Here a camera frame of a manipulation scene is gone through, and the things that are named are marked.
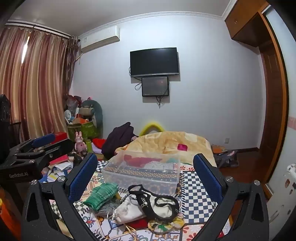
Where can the wooden overhead cabinet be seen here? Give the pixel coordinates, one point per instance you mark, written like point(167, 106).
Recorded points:
point(245, 20)

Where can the white teal knitted garment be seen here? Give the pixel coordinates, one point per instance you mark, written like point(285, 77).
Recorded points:
point(161, 165)

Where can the small black wall monitor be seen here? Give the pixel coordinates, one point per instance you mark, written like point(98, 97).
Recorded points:
point(155, 86)

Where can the yellow quilt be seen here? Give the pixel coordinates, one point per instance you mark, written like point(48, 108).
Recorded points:
point(161, 141)

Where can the red folded garment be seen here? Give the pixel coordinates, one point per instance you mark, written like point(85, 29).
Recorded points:
point(141, 160)

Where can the white appliance with stickers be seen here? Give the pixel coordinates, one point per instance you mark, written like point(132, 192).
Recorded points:
point(283, 197)

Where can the clear plastic storage box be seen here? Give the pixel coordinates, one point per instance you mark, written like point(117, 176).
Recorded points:
point(138, 184)

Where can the red plastic bag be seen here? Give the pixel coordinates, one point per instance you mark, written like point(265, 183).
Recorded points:
point(72, 103)

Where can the patterned checkered bed sheet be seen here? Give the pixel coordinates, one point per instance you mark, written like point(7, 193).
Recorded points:
point(198, 204)

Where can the patterned woven textile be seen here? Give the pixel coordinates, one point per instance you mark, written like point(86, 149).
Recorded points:
point(143, 172)

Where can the grey green plush toy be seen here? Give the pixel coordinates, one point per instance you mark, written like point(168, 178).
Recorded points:
point(89, 110)

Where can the wooden door frame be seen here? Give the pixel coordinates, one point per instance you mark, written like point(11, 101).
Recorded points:
point(276, 115)

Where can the grey knitted sock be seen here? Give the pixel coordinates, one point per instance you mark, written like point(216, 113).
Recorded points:
point(106, 208)

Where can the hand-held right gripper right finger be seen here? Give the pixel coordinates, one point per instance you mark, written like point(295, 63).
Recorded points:
point(207, 178)

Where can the green fabric storage box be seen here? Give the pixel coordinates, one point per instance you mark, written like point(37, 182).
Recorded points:
point(89, 131)

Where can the green bottle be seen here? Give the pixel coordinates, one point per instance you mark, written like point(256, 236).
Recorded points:
point(89, 146)

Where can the red white cloth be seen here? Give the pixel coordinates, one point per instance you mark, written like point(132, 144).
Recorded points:
point(99, 143)

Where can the white air conditioner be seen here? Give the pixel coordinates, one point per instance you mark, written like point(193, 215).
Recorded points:
point(100, 39)

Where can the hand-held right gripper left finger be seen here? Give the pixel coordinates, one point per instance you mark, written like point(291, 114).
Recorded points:
point(81, 177)

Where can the yellow curved cushion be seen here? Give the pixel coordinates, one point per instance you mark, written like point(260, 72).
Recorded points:
point(152, 126)

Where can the red box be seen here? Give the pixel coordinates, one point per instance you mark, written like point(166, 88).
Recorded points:
point(61, 136)

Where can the pink rabbit plush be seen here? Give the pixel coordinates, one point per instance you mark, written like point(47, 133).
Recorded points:
point(80, 143)

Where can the dark jacket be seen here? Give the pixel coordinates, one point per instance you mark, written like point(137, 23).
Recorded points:
point(118, 141)

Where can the pile of books and papers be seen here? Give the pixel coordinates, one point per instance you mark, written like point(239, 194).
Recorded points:
point(57, 168)

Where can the orange notebook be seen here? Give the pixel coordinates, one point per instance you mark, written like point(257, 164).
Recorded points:
point(219, 148)

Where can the grey bag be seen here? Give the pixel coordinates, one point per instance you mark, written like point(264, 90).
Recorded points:
point(227, 158)

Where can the small pink pouch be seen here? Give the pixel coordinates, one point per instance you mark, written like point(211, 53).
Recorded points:
point(182, 147)

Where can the green knitted socks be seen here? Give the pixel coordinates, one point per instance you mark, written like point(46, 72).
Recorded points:
point(101, 194)

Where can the floral yellow cloth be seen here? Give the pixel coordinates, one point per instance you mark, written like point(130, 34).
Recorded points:
point(161, 227)

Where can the black wall television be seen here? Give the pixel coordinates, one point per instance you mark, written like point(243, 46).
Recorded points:
point(154, 62)

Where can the striped pink curtain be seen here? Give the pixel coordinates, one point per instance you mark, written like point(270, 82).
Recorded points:
point(39, 85)

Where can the curtain rail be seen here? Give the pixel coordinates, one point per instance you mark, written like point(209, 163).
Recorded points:
point(39, 27)

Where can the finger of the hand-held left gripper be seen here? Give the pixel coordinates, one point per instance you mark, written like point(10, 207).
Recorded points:
point(42, 140)
point(57, 148)

